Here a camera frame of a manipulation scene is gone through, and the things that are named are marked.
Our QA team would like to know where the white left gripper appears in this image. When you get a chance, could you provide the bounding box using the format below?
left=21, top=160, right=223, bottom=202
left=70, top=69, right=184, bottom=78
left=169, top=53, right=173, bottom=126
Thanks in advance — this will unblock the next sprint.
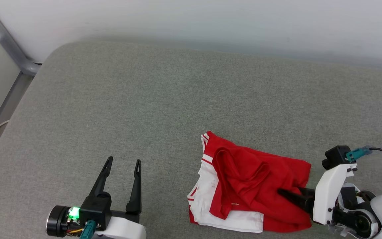
left=46, top=156, right=147, bottom=239

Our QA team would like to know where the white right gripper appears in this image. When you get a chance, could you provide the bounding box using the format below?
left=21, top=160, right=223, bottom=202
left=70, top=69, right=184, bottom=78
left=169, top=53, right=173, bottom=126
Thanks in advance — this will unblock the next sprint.
left=277, top=163, right=382, bottom=239

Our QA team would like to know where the red and white garment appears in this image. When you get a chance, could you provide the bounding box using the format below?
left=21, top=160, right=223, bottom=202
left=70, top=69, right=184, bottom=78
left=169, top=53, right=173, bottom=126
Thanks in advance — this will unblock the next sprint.
left=187, top=131, right=312, bottom=233

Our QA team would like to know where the grey fabric table pad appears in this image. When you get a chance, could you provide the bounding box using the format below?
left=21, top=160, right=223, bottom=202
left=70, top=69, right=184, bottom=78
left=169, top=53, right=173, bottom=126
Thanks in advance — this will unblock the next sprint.
left=0, top=40, right=382, bottom=239

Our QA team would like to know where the teal left camera connector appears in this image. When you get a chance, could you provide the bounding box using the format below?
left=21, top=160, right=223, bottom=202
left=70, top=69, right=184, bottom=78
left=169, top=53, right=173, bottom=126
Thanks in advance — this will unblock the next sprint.
left=79, top=220, right=97, bottom=239

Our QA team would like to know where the teal camera connector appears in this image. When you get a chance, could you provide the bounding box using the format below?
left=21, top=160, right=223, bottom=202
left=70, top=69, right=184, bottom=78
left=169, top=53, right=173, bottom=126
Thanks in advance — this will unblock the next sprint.
left=346, top=145, right=373, bottom=162
left=79, top=220, right=97, bottom=239

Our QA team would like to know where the teal right camera connector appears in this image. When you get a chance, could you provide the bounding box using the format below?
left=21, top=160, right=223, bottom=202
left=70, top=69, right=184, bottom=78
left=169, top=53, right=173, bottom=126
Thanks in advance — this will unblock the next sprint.
left=346, top=145, right=373, bottom=162

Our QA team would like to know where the grey metal frame rail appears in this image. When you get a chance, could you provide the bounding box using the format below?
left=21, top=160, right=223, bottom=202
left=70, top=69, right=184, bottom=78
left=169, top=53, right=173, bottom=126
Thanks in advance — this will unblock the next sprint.
left=0, top=0, right=42, bottom=166

